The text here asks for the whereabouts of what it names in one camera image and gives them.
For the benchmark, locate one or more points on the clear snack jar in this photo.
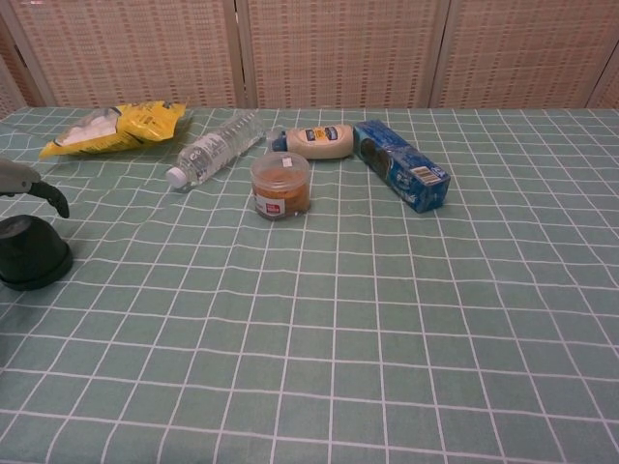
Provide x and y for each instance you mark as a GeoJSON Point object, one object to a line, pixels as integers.
{"type": "Point", "coordinates": [280, 188]}

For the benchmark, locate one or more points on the green checked tablecloth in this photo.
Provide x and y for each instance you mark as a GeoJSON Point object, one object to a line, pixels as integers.
{"type": "Point", "coordinates": [338, 338]}

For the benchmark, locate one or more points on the blue cookie box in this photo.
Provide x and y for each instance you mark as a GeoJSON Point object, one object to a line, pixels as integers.
{"type": "Point", "coordinates": [401, 169]}

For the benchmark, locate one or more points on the clear plastic water bottle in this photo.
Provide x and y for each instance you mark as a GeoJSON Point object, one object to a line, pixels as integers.
{"type": "Point", "coordinates": [213, 150]}

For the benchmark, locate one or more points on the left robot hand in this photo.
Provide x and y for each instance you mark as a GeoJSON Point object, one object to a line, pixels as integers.
{"type": "Point", "coordinates": [17, 179]}

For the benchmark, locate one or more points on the mayonnaise squeeze bottle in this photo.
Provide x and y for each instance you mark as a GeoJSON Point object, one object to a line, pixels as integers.
{"type": "Point", "coordinates": [319, 142]}

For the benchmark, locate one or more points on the bamboo folding screen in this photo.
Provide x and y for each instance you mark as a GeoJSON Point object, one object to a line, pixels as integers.
{"type": "Point", "coordinates": [338, 48]}

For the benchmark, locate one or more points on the yellow snack bag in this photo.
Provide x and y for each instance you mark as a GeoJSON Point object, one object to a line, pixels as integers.
{"type": "Point", "coordinates": [140, 125]}

